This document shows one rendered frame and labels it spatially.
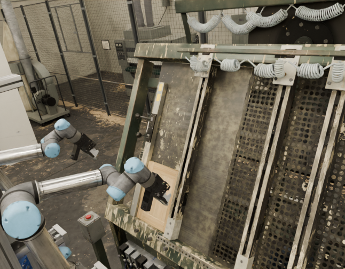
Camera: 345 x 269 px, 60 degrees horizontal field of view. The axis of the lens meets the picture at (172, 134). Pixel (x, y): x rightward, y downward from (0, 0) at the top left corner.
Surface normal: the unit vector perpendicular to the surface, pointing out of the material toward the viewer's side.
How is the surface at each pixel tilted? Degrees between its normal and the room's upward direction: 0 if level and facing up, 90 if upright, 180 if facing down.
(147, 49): 60
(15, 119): 90
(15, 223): 82
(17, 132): 90
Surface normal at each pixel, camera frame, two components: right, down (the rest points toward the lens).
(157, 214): -0.64, -0.11
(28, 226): 0.51, 0.18
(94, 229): 0.74, 0.20
